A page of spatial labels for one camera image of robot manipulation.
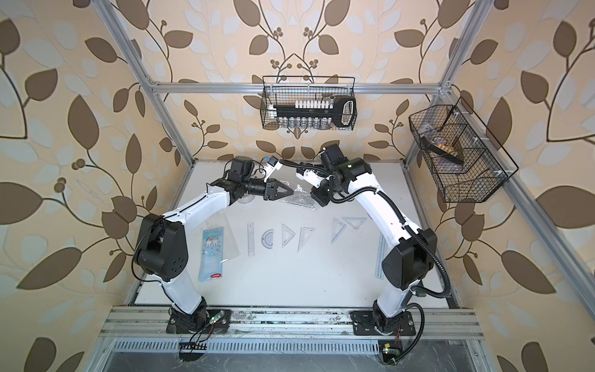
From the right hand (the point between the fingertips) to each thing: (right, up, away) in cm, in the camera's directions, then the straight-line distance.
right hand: (315, 194), depth 81 cm
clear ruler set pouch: (-33, -23, +10) cm, 42 cm away
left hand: (-10, +2, -1) cm, 10 cm away
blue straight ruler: (+26, -24, +8) cm, 36 cm away
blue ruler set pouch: (-39, -27, +6) cm, 48 cm away
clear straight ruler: (-25, -23, +11) cm, 36 cm away
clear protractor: (-19, -19, +13) cm, 30 cm away
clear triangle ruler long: (-4, -18, +15) cm, 23 cm away
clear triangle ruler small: (-11, -18, +15) cm, 26 cm away
